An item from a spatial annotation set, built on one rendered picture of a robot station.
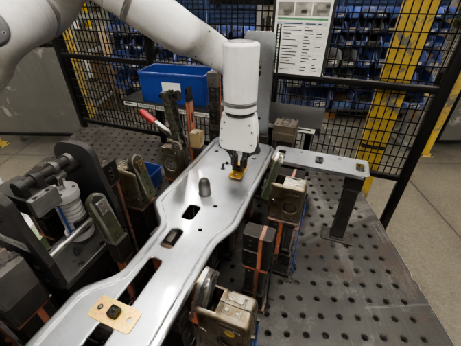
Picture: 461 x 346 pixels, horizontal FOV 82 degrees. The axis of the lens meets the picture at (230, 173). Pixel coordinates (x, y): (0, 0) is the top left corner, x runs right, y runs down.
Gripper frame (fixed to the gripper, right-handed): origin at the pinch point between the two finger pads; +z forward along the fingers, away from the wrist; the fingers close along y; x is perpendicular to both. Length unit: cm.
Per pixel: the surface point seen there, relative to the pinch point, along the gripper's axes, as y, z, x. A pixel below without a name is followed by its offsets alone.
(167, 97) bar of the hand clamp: -20.2, -17.0, -1.7
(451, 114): 135, 58, 245
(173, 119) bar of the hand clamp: -19.2, -10.9, -1.7
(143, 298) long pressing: -2.4, 3.3, -42.5
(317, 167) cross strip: 21.5, 3.3, 10.6
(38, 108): -258, 57, 112
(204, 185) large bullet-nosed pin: -4.5, -0.2, -13.8
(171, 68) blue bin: -52, -11, 50
